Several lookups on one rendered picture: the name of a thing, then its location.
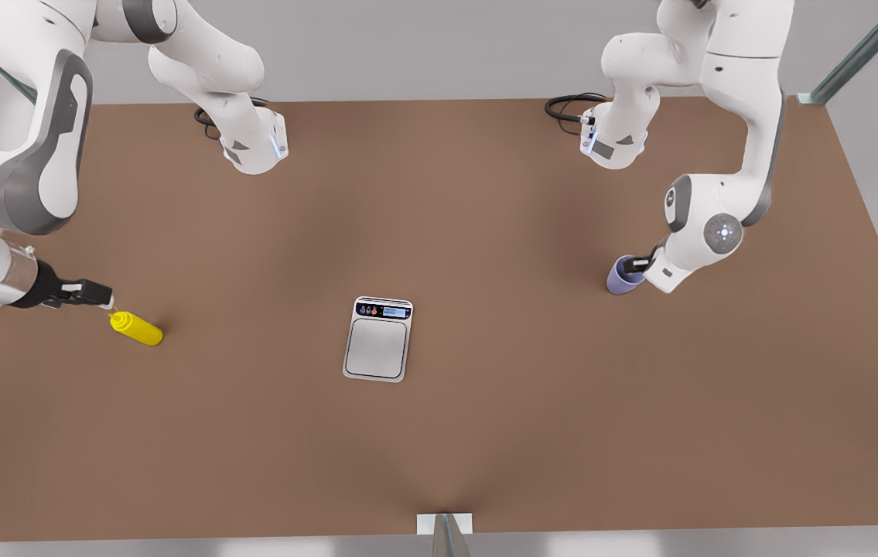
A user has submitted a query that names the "black cable loop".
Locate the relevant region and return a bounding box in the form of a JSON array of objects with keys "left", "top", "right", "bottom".
[
  {"left": 193, "top": 96, "right": 271, "bottom": 142},
  {"left": 545, "top": 92, "right": 611, "bottom": 137}
]

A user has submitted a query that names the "yellow sauce bottle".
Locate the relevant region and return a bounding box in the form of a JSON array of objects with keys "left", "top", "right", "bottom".
[{"left": 109, "top": 310, "right": 165, "bottom": 347}]

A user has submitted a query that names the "silver digital kitchen scale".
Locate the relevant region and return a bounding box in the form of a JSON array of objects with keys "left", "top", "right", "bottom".
[{"left": 342, "top": 296, "right": 415, "bottom": 384}]

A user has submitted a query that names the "purple cup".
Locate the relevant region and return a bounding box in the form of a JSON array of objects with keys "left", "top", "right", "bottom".
[{"left": 606, "top": 255, "right": 649, "bottom": 296}]

